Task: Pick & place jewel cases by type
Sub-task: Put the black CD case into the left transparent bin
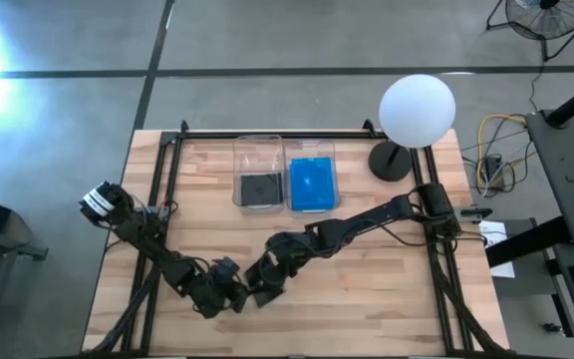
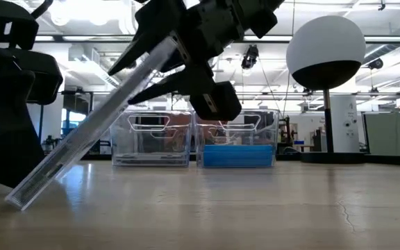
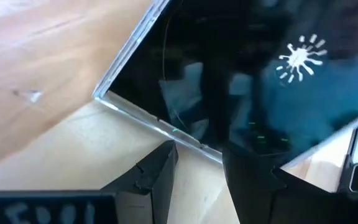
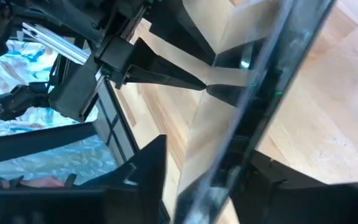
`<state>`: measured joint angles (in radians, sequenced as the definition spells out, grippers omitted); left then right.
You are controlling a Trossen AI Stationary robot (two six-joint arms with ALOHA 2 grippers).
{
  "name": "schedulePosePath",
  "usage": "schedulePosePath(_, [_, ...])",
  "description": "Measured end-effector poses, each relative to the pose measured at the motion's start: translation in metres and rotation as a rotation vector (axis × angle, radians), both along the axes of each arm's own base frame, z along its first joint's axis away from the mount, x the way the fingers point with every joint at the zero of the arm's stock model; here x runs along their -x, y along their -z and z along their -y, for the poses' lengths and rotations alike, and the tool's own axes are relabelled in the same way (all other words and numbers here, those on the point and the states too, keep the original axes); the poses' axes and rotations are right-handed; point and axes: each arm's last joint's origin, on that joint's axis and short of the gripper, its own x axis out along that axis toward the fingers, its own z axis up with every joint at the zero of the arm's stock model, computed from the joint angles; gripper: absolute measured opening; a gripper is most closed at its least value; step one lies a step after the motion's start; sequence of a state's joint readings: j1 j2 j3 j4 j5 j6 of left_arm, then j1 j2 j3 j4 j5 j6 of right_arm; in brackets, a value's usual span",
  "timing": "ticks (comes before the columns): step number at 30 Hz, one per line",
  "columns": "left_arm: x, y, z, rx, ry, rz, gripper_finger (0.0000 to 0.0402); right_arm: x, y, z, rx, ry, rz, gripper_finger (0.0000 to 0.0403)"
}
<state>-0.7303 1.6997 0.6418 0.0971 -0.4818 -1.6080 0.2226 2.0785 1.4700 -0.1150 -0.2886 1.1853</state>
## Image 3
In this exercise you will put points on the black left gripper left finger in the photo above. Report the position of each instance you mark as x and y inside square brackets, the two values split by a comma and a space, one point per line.
[151, 186]

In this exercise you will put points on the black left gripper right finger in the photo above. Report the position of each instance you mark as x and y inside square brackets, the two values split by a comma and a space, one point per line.
[259, 193]

